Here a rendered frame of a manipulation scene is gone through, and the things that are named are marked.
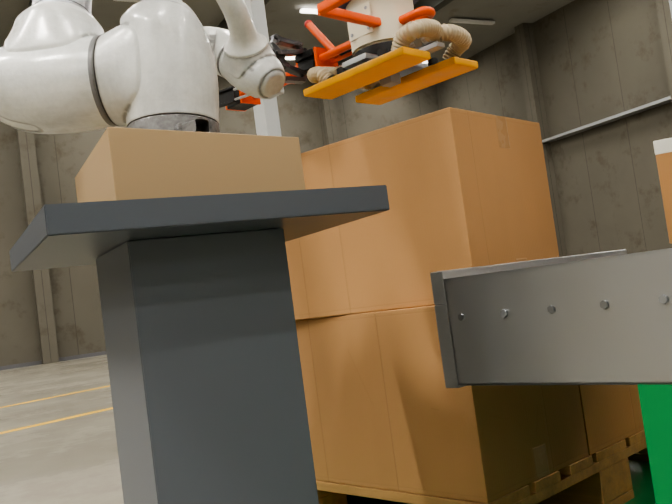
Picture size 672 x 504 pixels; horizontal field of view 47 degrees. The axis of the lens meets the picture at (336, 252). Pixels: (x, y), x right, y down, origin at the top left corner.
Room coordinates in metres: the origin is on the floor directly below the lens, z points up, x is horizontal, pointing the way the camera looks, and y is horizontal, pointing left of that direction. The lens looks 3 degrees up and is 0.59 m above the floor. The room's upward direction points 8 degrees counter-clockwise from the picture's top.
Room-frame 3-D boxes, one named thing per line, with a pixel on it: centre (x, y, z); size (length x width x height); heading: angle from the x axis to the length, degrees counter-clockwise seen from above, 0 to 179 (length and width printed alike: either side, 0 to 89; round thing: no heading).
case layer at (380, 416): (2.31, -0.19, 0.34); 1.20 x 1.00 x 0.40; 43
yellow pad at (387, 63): (1.83, -0.12, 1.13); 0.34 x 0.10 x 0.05; 44
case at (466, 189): (1.89, -0.18, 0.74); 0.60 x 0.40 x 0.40; 49
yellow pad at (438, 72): (1.96, -0.26, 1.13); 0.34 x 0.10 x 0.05; 44
